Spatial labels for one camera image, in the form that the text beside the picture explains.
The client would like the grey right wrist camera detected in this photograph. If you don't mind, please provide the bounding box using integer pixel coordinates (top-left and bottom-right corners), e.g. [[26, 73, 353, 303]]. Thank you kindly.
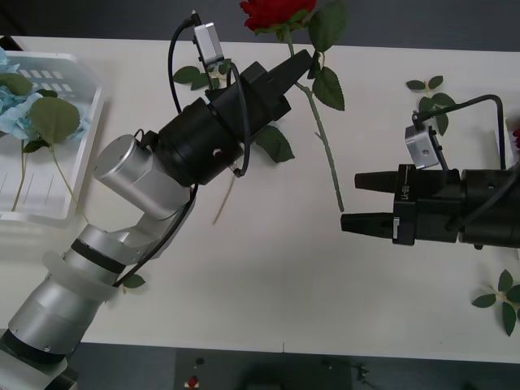
[[403, 111, 450, 172]]

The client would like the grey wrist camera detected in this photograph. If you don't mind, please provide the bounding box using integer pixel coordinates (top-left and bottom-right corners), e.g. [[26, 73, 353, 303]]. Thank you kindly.
[[191, 20, 225, 69], [403, 111, 450, 172]]

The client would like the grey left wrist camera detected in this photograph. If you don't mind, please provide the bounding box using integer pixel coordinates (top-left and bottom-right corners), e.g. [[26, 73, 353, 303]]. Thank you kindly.
[[191, 20, 225, 69]]

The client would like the shallow white box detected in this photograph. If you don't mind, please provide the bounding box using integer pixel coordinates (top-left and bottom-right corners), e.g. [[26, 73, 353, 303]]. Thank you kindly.
[[505, 116, 520, 164], [0, 50, 105, 223]]

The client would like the loose green leaf twig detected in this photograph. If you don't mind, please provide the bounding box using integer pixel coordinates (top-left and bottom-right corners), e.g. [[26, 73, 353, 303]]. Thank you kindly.
[[470, 268, 520, 337], [405, 75, 457, 137], [173, 60, 233, 93], [117, 273, 146, 297]]

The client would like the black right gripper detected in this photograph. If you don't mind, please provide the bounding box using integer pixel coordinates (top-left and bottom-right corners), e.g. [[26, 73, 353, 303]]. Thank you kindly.
[[340, 163, 465, 247]]

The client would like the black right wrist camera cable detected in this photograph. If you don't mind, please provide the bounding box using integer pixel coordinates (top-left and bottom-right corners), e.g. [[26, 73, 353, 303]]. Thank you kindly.
[[410, 93, 509, 171]]

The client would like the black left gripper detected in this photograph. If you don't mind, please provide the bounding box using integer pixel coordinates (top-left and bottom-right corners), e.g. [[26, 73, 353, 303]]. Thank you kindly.
[[218, 48, 314, 136]]

